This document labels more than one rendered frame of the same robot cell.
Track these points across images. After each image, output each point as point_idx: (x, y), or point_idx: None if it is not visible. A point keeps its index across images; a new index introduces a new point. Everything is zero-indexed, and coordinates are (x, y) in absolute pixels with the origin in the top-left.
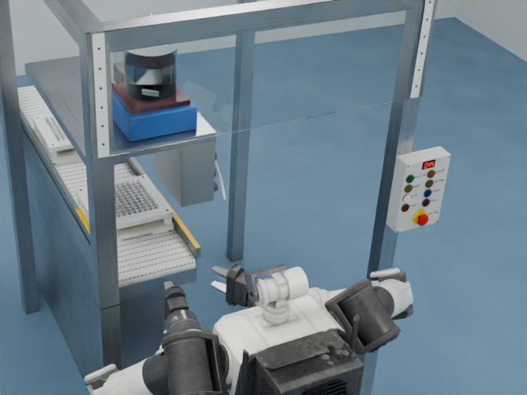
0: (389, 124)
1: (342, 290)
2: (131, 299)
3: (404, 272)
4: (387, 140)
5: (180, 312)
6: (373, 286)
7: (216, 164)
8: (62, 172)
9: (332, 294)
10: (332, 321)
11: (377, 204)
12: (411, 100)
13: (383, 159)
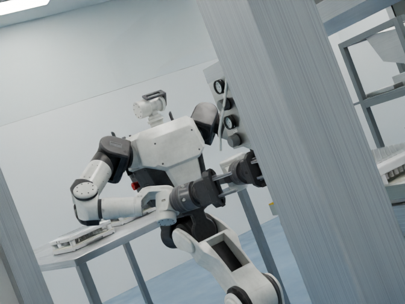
0: (3, 175)
1: (122, 198)
2: None
3: (71, 186)
4: (12, 199)
5: (242, 158)
6: (97, 157)
7: (220, 116)
8: None
9: (131, 196)
10: (126, 139)
11: (52, 298)
12: None
13: (24, 229)
